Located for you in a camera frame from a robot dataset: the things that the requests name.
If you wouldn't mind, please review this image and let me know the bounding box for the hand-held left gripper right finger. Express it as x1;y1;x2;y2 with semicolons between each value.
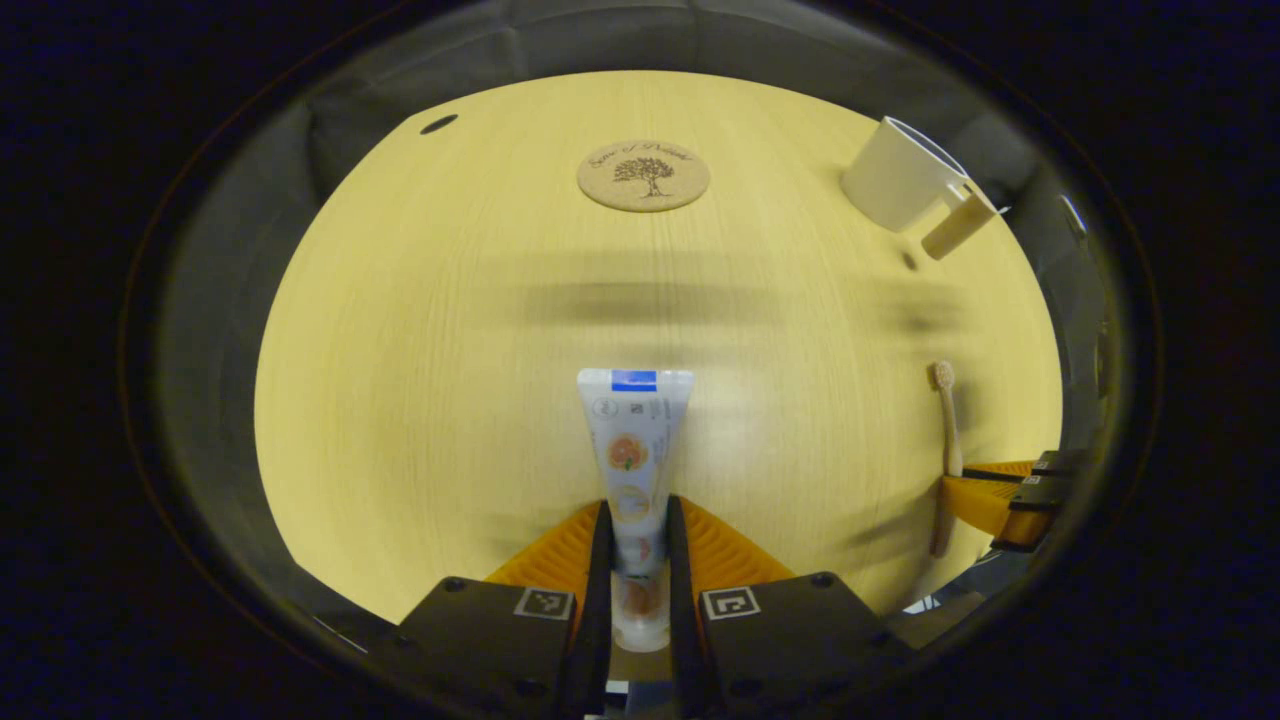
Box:
665;495;911;720

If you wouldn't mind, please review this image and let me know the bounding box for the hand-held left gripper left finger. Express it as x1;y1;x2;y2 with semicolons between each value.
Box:
395;497;613;720

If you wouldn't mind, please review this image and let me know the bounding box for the beige toothbrush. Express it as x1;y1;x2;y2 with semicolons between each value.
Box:
928;361;965;558

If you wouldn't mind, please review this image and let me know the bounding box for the white toothpaste tube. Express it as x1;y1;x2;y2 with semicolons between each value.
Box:
577;368;696;653

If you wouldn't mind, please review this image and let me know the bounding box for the white cup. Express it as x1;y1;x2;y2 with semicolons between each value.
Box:
840;116;1003;261

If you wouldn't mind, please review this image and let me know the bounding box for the round cork coaster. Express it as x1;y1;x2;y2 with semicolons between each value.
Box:
577;139;712;213

